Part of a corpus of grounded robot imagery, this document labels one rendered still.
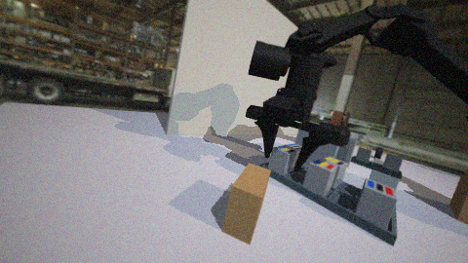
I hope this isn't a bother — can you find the large beige flat panel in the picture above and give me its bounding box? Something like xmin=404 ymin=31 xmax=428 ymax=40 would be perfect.
xmin=165 ymin=0 xmax=297 ymax=135

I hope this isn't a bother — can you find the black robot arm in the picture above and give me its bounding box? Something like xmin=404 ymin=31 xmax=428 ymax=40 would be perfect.
xmin=248 ymin=4 xmax=468 ymax=128

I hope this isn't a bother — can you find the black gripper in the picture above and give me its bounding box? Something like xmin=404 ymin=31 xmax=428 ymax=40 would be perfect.
xmin=246 ymin=83 xmax=351 ymax=172

